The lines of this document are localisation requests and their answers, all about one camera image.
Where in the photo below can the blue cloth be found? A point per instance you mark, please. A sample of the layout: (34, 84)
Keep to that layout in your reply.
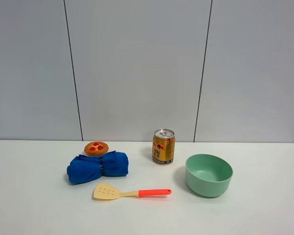
(83, 169)

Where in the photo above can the gold drink can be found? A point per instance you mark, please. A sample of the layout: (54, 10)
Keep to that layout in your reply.
(163, 145)

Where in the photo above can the strawberry tart toy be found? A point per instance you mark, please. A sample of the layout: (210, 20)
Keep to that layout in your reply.
(96, 148)

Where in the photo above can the green bowl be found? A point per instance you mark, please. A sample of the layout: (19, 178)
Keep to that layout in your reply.
(208, 175)

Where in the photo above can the beige spatula red handle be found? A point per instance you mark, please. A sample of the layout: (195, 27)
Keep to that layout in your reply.
(108, 192)

